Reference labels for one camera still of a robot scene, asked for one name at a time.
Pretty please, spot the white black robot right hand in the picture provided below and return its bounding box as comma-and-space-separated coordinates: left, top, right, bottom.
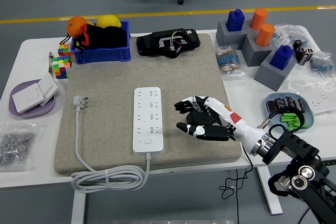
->
174, 95, 266, 154

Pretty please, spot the thin black adapter cord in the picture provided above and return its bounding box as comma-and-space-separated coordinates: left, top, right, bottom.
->
219, 136, 254, 200

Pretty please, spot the white power strip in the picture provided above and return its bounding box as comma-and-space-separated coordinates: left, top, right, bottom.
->
132, 87, 165, 156

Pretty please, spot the black capacitor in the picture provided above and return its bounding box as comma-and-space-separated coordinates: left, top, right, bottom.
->
274, 97, 287, 112
267, 100, 278, 116
296, 99, 307, 113
285, 96, 297, 109

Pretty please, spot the white table leg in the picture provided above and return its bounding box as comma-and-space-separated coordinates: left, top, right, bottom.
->
256, 166, 284, 216
70, 191, 87, 224

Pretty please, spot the grey block holder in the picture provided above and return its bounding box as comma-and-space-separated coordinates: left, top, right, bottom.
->
254, 49, 297, 92
244, 19, 263, 36
240, 34, 279, 67
215, 20, 250, 47

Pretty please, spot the light blue plate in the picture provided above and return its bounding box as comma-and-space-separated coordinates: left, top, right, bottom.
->
264, 92, 315, 134

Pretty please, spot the blue square peg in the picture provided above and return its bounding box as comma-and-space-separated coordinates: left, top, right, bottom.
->
269, 45, 295, 71
225, 8, 246, 32

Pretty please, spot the white socket in clear bag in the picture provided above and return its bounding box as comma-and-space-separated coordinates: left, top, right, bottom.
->
288, 79, 336, 116

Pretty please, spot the orange cylinder peg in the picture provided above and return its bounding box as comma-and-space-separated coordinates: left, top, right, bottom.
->
249, 8, 268, 30
255, 23, 276, 47

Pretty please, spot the bag of black batteries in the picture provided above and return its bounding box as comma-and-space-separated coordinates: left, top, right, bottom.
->
292, 39, 315, 67

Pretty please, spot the clear bag of blue resistors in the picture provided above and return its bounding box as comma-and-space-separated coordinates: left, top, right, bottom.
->
309, 50, 336, 78

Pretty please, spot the clear bag of small parts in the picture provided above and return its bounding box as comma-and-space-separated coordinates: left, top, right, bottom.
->
272, 23, 309, 49

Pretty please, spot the grey-brown mat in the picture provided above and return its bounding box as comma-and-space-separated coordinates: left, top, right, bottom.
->
54, 33, 242, 176

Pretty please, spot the blue plastic bin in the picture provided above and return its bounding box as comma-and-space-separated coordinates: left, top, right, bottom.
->
70, 20, 132, 65

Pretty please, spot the black pouch with red trim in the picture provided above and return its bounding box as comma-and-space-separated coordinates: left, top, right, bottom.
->
59, 23, 129, 51

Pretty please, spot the yellow lemon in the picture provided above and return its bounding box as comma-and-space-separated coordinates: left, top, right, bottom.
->
96, 14, 123, 29

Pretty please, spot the large colourful puzzle cube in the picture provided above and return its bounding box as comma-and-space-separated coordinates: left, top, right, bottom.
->
51, 55, 73, 80

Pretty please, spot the small colourful puzzle cube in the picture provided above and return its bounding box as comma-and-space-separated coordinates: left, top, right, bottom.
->
57, 43, 74, 57

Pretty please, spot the orange fruit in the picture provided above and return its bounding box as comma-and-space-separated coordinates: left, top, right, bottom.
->
66, 16, 89, 38

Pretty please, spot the purple tray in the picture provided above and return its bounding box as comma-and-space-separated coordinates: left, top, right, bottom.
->
8, 79, 56, 119

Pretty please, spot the clear bag of metal nuts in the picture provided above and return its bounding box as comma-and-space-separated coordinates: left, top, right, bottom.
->
0, 121, 44, 172

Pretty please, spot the black hanging cable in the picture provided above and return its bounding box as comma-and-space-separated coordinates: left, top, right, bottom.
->
235, 168, 240, 224

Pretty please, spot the thin black floor cable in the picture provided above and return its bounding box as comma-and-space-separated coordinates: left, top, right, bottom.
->
298, 205, 313, 224

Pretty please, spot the black electronic device with wires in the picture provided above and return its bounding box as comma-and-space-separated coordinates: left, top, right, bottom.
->
136, 28, 202, 59

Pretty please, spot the white power cord with plug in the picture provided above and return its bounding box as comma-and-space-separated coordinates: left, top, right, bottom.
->
70, 95, 152, 195

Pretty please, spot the white wall switch panel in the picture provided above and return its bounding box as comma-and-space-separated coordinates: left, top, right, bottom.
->
12, 82, 45, 114
36, 73, 59, 107

